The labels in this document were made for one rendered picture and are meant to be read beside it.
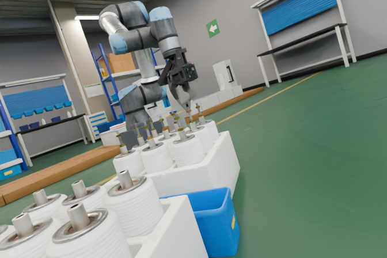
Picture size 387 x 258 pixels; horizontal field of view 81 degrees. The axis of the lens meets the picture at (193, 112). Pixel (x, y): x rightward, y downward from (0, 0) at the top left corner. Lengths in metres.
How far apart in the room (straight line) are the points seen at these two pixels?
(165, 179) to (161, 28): 0.49
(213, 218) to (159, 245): 0.19
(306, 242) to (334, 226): 0.08
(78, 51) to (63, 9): 1.22
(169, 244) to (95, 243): 0.13
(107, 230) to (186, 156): 0.39
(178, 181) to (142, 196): 0.28
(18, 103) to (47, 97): 0.60
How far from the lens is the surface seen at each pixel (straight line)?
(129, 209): 0.44
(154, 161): 0.76
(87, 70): 7.37
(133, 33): 0.91
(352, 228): 0.65
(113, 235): 0.37
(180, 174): 0.70
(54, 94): 6.80
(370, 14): 5.54
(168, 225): 0.44
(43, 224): 0.48
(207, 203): 0.67
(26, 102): 6.68
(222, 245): 0.61
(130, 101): 1.27
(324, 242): 0.61
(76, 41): 7.59
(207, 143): 0.82
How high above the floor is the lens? 0.38
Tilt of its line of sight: 4 degrees down
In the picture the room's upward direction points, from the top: 18 degrees counter-clockwise
